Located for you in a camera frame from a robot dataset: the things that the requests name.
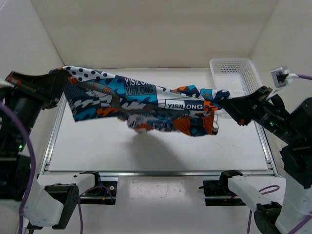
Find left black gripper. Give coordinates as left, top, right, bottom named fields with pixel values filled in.
left=0, top=68, right=67, bottom=152

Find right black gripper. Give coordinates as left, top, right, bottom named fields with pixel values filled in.
left=218, top=84, right=302, bottom=142

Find colourful patterned shorts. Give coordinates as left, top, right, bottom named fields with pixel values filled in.
left=61, top=66, right=231, bottom=137

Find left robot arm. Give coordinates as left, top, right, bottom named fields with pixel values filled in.
left=0, top=69, right=102, bottom=230

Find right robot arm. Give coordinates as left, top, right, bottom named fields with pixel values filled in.
left=218, top=86, right=312, bottom=234

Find white plastic basket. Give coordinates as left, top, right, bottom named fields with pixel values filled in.
left=209, top=58, right=262, bottom=98

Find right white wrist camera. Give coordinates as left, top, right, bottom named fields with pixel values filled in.
left=271, top=66, right=298, bottom=88

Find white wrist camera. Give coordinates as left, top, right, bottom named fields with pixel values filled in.
left=271, top=66, right=298, bottom=88
left=0, top=78, right=14, bottom=89

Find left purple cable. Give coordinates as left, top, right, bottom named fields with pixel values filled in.
left=0, top=102, right=115, bottom=234

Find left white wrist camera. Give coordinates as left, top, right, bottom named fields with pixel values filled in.
left=0, top=78, right=14, bottom=89

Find aluminium front rail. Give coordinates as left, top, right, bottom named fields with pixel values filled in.
left=99, top=170, right=274, bottom=176

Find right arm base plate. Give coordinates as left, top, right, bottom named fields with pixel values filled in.
left=199, top=180, right=246, bottom=207

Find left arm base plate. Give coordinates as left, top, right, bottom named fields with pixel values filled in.
left=80, top=177, right=118, bottom=205

